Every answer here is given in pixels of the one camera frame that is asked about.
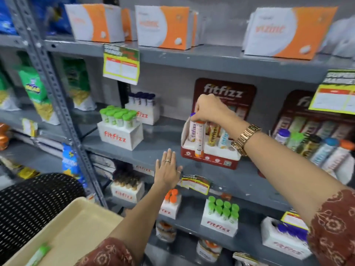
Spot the person's right hand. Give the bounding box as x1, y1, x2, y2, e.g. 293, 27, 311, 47
190, 93, 253, 139

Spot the beige tray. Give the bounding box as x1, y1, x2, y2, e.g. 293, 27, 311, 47
3, 196, 124, 266

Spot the slim green cap bottle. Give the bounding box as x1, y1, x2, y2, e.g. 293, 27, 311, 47
24, 243, 52, 266
286, 132, 305, 151

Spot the person's left forearm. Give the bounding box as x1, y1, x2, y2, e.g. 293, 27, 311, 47
108, 183, 173, 265

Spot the grey metal snack rack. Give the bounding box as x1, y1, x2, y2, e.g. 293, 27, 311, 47
0, 33, 92, 191

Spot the stack of white cartons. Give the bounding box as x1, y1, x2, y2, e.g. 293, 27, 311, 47
88, 153, 117, 180

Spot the person's right forearm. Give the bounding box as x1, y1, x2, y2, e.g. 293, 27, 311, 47
241, 131, 353, 228

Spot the row of orange white boxes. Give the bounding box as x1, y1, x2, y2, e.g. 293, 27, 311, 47
64, 3, 355, 61

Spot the black perforated chair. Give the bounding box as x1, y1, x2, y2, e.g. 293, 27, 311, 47
0, 173, 87, 265

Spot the yellow packet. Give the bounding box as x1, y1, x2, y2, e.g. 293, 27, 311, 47
17, 167, 39, 180

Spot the small colourful carton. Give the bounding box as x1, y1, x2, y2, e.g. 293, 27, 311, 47
22, 118, 38, 137

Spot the slim blue cap bottle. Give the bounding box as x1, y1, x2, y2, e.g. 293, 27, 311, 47
218, 127, 230, 149
310, 137, 339, 167

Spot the small yellow price tag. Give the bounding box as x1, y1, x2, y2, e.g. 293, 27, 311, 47
280, 209, 310, 231
180, 175, 211, 196

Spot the jar with orange label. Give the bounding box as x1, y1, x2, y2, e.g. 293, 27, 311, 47
196, 239, 223, 263
155, 220, 178, 243

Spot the red fitfizz display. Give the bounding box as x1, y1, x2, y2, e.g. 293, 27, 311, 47
180, 78, 257, 170
258, 90, 355, 186

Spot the red patterned top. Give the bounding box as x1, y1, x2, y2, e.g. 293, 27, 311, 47
74, 188, 355, 266

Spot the person's left hand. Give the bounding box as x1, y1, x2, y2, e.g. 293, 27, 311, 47
153, 148, 183, 192

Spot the grey metal shelving rack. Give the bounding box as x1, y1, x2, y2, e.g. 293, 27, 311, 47
11, 0, 355, 266

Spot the gold wristwatch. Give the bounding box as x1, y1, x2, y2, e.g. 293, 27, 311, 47
230, 124, 262, 157

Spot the slim brown cap bottle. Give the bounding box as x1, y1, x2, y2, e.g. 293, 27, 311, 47
207, 123, 220, 147
299, 134, 322, 159

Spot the cluster of green cap bottles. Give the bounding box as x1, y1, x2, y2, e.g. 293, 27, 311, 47
99, 105, 138, 129
207, 195, 240, 221

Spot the blue snack pack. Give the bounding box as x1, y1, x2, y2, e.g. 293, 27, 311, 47
61, 143, 87, 189

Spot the orange snack bag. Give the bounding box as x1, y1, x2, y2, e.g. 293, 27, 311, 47
0, 123, 10, 151

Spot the slim purple cap bottle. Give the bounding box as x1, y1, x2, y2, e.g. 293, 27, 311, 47
274, 129, 291, 146
188, 113, 198, 143

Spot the stack of white flat boxes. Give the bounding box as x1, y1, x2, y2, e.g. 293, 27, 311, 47
36, 134, 65, 158

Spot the blue snack bag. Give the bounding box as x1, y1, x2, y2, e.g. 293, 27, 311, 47
0, 0, 18, 36
29, 0, 78, 36

